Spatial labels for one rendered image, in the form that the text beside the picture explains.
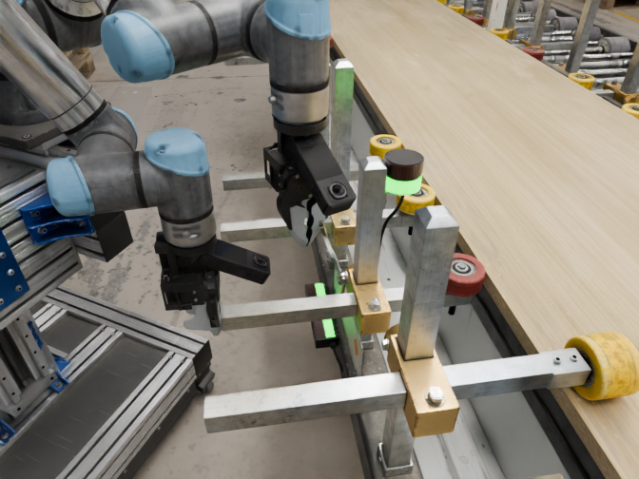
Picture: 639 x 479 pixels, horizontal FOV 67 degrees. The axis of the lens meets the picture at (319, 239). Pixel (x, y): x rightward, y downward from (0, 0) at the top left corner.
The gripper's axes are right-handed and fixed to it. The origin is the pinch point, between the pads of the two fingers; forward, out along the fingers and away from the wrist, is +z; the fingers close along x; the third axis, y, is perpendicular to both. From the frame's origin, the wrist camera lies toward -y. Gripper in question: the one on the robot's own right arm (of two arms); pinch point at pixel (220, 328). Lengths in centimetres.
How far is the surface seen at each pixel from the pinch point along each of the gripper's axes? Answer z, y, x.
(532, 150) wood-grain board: -9, -76, -40
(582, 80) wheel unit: -11, -117, -85
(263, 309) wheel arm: -3.9, -7.6, 0.4
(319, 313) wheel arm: -2.9, -17.0, 1.5
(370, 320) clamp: -3.6, -24.8, 5.0
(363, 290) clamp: -5.3, -24.9, -0.6
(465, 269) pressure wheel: -9.2, -42.0, 0.6
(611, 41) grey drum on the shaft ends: -6, -173, -147
